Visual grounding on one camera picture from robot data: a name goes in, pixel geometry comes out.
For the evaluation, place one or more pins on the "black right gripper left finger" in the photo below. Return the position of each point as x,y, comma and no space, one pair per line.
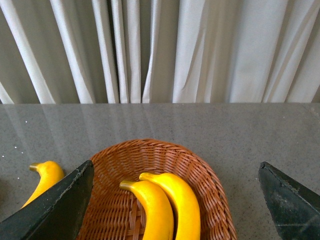
57,214

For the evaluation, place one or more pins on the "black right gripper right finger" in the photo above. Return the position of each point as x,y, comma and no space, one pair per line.
294,208

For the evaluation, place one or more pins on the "right wicker basket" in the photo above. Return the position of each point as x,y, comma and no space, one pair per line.
116,214

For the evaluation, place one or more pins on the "banana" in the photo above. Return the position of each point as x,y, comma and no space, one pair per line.
50,173
159,214
184,202

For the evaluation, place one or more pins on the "white pleated curtain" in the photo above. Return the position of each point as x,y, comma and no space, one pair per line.
159,51

